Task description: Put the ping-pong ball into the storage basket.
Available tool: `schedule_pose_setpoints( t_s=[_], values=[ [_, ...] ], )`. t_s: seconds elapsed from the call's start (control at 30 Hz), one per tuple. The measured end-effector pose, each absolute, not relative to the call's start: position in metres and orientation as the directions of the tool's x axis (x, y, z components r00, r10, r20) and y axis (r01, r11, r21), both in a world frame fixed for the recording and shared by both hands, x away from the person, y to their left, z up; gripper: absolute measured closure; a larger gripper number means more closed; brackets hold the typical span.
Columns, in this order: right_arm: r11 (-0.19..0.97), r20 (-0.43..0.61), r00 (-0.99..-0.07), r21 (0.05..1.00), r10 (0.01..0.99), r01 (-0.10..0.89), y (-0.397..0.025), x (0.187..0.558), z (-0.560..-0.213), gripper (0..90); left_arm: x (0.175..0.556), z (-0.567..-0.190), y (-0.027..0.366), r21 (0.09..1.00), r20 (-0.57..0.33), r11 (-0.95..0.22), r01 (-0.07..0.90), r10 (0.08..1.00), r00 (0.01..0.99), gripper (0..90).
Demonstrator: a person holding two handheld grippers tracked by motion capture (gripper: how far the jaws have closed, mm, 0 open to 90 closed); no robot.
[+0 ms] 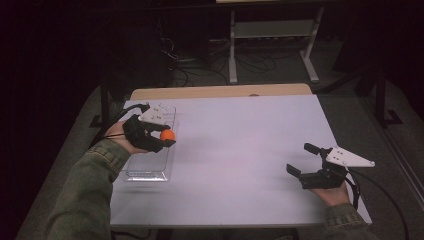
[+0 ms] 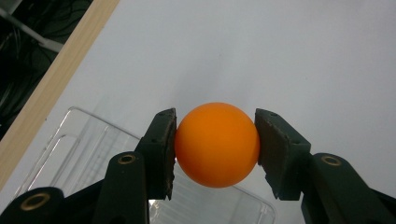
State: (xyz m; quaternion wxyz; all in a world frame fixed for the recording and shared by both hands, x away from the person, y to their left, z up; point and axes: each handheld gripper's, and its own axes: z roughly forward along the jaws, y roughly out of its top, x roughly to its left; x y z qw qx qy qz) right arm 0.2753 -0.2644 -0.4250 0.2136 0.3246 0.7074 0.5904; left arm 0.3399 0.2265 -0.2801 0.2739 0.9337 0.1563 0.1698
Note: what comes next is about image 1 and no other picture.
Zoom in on orange ball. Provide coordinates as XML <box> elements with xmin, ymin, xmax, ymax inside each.
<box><xmin>160</xmin><ymin>128</ymin><xmax>176</xmax><ymax>142</ymax></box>

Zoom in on white metal desk frame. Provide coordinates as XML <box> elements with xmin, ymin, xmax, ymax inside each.
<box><xmin>215</xmin><ymin>0</ymin><xmax>325</xmax><ymax>85</ymax></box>

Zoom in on black metal stand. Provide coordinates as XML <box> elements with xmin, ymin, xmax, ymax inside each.
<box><xmin>374</xmin><ymin>65</ymin><xmax>404</xmax><ymax>129</ymax></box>
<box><xmin>88</xmin><ymin>73</ymin><xmax>111</xmax><ymax>132</ymax></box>

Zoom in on person's right hand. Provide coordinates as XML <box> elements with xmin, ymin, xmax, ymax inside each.
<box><xmin>308</xmin><ymin>181</ymin><xmax>352</xmax><ymax>208</ymax></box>

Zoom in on short black looped cable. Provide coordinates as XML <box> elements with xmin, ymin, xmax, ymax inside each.
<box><xmin>344</xmin><ymin>175</ymin><xmax>362</xmax><ymax>211</ymax></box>

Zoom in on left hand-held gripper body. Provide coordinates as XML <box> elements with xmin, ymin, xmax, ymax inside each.
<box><xmin>121</xmin><ymin>105</ymin><xmax>170</xmax><ymax>154</ymax></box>

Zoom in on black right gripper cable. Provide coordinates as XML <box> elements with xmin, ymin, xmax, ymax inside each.
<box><xmin>347</xmin><ymin>168</ymin><xmax>411</xmax><ymax>240</ymax></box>

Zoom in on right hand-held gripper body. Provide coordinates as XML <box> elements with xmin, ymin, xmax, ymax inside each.
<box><xmin>298</xmin><ymin>145</ymin><xmax>376</xmax><ymax>190</ymax></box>

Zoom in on aluminium rail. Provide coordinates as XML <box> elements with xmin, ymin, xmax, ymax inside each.
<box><xmin>361</xmin><ymin>96</ymin><xmax>424</xmax><ymax>205</ymax></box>

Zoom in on person's left hand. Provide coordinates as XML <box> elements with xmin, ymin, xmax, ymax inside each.
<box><xmin>104</xmin><ymin>120</ymin><xmax>148</xmax><ymax>156</ymax></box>

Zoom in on wooden table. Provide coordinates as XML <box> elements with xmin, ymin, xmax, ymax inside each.
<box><xmin>129</xmin><ymin>83</ymin><xmax>313</xmax><ymax>102</ymax></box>

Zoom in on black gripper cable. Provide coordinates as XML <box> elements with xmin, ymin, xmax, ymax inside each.
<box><xmin>88</xmin><ymin>102</ymin><xmax>151</xmax><ymax>148</ymax></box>
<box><xmin>347</xmin><ymin>168</ymin><xmax>411</xmax><ymax>240</ymax></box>

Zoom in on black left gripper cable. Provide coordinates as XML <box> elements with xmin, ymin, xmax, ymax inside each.
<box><xmin>88</xmin><ymin>102</ymin><xmax>151</xmax><ymax>148</ymax></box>

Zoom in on clear plastic tray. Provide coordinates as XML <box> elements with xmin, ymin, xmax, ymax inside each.
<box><xmin>121</xmin><ymin>105</ymin><xmax>180</xmax><ymax>183</ymax></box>

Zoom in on black floor cables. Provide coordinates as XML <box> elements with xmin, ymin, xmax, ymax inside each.
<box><xmin>159</xmin><ymin>35</ymin><xmax>278</xmax><ymax>88</ymax></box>

